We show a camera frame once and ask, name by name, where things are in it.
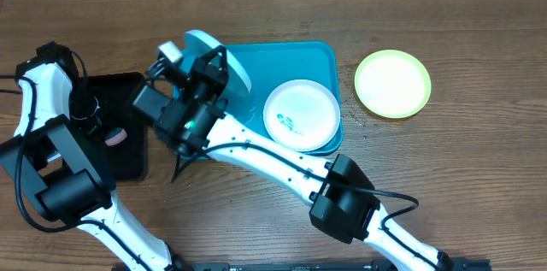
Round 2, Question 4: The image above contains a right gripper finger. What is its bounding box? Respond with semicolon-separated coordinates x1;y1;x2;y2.
145;59;171;81
203;45;227;75

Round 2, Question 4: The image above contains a light blue plate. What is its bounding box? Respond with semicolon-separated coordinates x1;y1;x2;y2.
182;29;253;98

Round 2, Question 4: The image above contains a pink and black sponge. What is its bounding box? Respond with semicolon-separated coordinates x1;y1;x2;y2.
104;127;127;146

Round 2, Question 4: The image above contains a yellow-green plate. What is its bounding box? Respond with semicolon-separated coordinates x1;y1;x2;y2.
354;50;432;119

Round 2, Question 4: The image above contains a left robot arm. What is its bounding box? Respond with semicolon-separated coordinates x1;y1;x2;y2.
1;42;186;270

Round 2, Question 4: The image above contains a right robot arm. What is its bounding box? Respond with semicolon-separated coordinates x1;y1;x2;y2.
130;42;456;270

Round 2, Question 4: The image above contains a black water tray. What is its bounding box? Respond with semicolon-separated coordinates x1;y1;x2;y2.
84;72;147;181

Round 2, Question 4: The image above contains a white plate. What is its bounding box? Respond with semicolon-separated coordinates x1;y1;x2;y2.
262;80;341;152

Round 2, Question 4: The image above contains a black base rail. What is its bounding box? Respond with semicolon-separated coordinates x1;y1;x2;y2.
184;258;492;271

